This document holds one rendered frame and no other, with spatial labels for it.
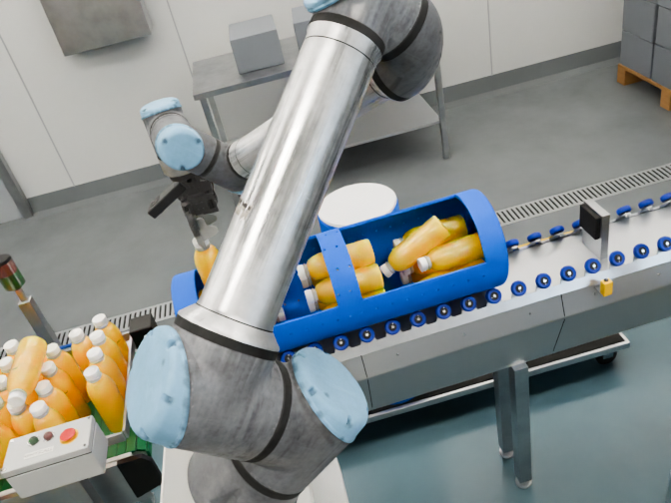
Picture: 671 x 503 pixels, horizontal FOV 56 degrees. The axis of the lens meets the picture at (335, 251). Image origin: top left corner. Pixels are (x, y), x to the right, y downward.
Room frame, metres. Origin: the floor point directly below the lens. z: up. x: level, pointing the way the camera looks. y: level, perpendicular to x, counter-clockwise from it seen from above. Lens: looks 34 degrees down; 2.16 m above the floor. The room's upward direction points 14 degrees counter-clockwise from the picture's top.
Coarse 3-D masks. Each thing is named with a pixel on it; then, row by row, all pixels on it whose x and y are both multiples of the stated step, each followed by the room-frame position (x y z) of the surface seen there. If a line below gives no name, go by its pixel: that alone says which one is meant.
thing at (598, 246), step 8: (592, 200) 1.52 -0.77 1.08; (584, 208) 1.50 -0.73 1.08; (592, 208) 1.48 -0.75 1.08; (600, 208) 1.47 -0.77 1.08; (584, 216) 1.49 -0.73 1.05; (592, 216) 1.46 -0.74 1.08; (600, 216) 1.44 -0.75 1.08; (608, 216) 1.43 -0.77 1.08; (584, 224) 1.49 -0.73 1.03; (592, 224) 1.45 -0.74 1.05; (600, 224) 1.44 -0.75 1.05; (608, 224) 1.43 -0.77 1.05; (584, 232) 1.52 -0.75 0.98; (592, 232) 1.45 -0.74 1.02; (600, 232) 1.44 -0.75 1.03; (608, 232) 1.43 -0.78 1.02; (584, 240) 1.52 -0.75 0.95; (592, 240) 1.48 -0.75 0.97; (600, 240) 1.44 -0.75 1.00; (608, 240) 1.43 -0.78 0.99; (592, 248) 1.47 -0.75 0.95; (600, 248) 1.43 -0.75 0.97; (600, 256) 1.43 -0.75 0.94
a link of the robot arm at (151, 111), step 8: (152, 104) 1.39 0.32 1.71; (160, 104) 1.37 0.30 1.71; (168, 104) 1.36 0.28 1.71; (176, 104) 1.37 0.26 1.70; (144, 112) 1.36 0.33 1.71; (152, 112) 1.35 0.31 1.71; (160, 112) 1.34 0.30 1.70; (168, 112) 1.34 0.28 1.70; (176, 112) 1.35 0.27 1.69; (144, 120) 1.36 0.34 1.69; (152, 120) 1.34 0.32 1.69; (152, 144) 1.37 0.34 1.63; (160, 160) 1.36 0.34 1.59
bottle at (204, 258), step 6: (210, 246) 1.39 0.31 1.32; (198, 252) 1.37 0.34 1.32; (204, 252) 1.37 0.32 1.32; (210, 252) 1.37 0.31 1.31; (216, 252) 1.37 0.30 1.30; (198, 258) 1.36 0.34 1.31; (204, 258) 1.36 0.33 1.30; (210, 258) 1.36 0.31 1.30; (198, 264) 1.36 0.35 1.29; (204, 264) 1.35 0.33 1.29; (210, 264) 1.35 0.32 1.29; (198, 270) 1.37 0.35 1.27; (204, 270) 1.35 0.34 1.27; (210, 270) 1.35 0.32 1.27; (204, 276) 1.36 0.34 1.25; (204, 282) 1.36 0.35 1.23
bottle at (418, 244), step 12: (432, 216) 1.45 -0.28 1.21; (420, 228) 1.43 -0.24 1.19; (432, 228) 1.41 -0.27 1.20; (444, 228) 1.40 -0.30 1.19; (408, 240) 1.42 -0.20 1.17; (420, 240) 1.40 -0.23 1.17; (432, 240) 1.40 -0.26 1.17; (444, 240) 1.41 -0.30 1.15; (396, 252) 1.41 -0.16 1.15; (408, 252) 1.39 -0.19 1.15; (420, 252) 1.39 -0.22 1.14; (396, 264) 1.39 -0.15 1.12; (408, 264) 1.39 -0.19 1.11
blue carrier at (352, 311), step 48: (480, 192) 1.47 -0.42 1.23; (336, 240) 1.41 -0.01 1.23; (384, 240) 1.57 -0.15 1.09; (480, 240) 1.34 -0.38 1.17; (192, 288) 1.35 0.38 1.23; (336, 288) 1.29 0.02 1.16; (384, 288) 1.49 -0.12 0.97; (432, 288) 1.29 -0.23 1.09; (480, 288) 1.32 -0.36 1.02; (288, 336) 1.26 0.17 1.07
